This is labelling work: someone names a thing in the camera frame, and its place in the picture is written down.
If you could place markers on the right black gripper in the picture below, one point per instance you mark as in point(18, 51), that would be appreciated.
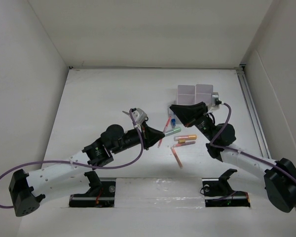
point(187, 114)

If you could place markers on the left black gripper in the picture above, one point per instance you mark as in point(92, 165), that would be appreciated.
point(151, 136)

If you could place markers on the red highlighter pen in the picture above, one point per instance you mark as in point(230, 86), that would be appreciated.
point(164, 130)
point(176, 157)

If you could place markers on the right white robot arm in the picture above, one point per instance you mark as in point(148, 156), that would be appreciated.
point(278, 176)

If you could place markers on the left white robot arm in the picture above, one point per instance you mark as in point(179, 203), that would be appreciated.
point(29, 190)

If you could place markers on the blue capped glue pen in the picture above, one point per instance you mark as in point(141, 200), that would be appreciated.
point(172, 116)

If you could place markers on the left white compartment container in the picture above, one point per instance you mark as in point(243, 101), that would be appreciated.
point(185, 95)

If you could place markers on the white compartment container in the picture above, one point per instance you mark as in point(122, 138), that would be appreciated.
point(185, 95)
point(203, 93)

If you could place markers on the green highlighter marker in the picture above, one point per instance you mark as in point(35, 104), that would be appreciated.
point(172, 131)

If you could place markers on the orange capped marker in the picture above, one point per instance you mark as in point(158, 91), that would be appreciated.
point(185, 137)

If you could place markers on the right white compartment container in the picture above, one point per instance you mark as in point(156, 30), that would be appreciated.
point(203, 93)

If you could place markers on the yellow capped pink marker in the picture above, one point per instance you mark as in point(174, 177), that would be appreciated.
point(183, 142)

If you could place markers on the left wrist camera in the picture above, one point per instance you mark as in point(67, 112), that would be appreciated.
point(138, 116)

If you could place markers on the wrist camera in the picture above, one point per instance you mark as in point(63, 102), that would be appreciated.
point(138, 116)
point(215, 102)

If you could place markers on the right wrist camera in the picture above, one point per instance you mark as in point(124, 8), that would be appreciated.
point(215, 102)

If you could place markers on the aluminium side rail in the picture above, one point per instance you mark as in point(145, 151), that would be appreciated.
point(263, 146)

